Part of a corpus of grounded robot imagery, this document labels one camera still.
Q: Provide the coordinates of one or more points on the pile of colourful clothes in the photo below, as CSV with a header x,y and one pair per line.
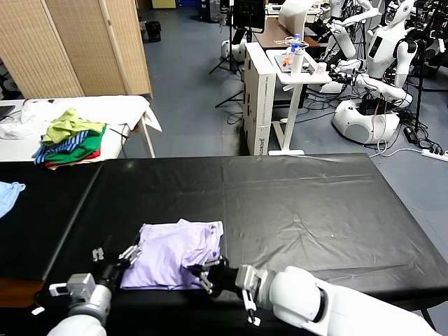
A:
x,y
89,143

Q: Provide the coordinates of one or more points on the tall white cardboard box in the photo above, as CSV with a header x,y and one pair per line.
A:
x,y
260,105

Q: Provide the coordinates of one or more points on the large black table cover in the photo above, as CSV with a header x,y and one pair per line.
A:
x,y
350,210

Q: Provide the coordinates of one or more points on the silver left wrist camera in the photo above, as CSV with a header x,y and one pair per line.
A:
x,y
78,283

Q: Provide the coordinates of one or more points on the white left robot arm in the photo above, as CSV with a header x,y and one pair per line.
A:
x,y
84,315

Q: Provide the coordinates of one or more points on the beige garment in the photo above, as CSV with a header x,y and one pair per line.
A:
x,y
75,164

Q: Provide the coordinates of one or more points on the white standing desk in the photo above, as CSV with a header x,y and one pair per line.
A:
x,y
297,91

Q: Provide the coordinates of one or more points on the white tumbler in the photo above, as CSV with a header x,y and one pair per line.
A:
x,y
297,64

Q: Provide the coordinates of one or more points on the black monitor stand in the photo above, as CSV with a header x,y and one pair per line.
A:
x,y
229,99

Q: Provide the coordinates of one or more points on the white curved shell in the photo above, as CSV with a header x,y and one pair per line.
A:
x,y
292,15

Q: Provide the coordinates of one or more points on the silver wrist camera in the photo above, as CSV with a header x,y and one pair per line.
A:
x,y
78,283
246,276

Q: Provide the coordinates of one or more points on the small black table cover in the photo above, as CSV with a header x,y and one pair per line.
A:
x,y
45,217

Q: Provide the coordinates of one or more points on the white crumpled cloth pile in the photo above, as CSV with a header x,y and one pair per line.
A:
x,y
33,117

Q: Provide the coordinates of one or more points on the light blue garment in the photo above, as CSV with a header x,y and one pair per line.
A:
x,y
8,199

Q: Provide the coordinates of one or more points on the black pole stand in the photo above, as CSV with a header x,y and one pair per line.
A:
x,y
421,87

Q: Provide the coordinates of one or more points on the white table leg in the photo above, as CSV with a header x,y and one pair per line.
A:
x,y
148,138

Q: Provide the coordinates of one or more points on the black monitor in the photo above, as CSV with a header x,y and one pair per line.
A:
x,y
248,14

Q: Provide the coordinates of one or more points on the white humanoid robot with base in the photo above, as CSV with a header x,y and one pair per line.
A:
x,y
381,45

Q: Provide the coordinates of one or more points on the blue striped garment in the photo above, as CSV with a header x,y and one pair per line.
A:
x,y
61,147

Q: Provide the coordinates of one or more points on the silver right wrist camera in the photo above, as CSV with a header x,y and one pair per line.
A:
x,y
246,276

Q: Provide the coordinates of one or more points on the white paper cup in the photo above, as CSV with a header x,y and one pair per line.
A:
x,y
321,70

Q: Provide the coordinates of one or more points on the white robot with raised arm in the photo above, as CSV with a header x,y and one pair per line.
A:
x,y
344,38

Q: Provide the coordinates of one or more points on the black power adapter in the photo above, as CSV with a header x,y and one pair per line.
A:
x,y
410,134

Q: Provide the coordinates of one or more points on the grey laptop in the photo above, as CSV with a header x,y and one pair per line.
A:
x,y
281,62

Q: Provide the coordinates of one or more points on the lime green garment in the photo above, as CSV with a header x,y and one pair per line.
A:
x,y
64,127

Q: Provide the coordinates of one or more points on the black trash bin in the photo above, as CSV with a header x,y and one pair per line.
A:
x,y
153,32

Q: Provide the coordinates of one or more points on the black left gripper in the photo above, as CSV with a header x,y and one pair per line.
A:
x,y
108,271

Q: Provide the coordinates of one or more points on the small orange object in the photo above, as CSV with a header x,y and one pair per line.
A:
x,y
288,62

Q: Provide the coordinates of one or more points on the lavender t-shirt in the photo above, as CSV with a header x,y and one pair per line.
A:
x,y
168,252

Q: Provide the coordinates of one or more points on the red garment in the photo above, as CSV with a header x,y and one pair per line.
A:
x,y
92,155

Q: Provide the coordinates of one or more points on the blue capped water bottle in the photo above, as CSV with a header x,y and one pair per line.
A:
x,y
296,41

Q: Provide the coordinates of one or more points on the white power strip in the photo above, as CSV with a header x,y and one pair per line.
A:
x,y
435,154

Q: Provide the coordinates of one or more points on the small white robot base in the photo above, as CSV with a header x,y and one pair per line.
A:
x,y
239,52

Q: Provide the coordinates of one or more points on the black laptop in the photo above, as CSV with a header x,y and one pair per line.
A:
x,y
6,112

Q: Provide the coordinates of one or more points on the brown wooden desk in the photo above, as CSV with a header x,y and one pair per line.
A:
x,y
271,35

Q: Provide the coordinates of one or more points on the black tripod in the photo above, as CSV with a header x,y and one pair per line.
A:
x,y
231,52

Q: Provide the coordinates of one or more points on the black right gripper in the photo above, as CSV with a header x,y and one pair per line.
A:
x,y
224,278

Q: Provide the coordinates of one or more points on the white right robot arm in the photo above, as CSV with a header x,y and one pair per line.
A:
x,y
304,297

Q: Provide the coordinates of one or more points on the bamboo folding screen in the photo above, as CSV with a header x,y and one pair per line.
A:
x,y
70,45

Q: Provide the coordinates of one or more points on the white tablecloth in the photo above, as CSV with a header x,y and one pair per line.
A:
x,y
115,108

